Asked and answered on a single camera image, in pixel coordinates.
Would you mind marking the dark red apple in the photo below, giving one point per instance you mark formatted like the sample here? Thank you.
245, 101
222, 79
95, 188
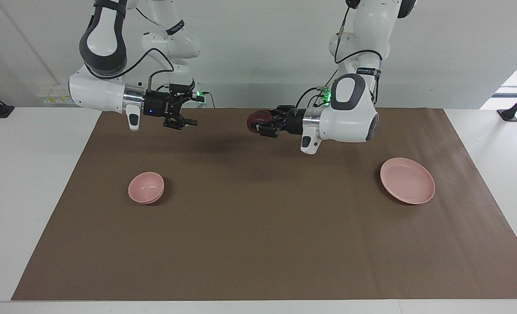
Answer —
257, 120

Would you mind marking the pink plate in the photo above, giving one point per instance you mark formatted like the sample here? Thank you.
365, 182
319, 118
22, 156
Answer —
407, 180

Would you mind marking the white wall socket strip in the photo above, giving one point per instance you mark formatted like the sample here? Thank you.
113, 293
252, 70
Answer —
53, 95

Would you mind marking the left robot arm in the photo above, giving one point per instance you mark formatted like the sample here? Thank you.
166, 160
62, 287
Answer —
350, 117

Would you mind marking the pink bowl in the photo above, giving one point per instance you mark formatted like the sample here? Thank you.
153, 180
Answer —
145, 188

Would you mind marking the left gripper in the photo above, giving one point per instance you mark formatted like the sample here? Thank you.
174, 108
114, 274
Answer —
294, 121

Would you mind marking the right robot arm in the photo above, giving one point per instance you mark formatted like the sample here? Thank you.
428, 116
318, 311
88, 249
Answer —
99, 93

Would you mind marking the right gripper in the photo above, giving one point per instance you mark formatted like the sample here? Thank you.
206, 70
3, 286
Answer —
153, 104

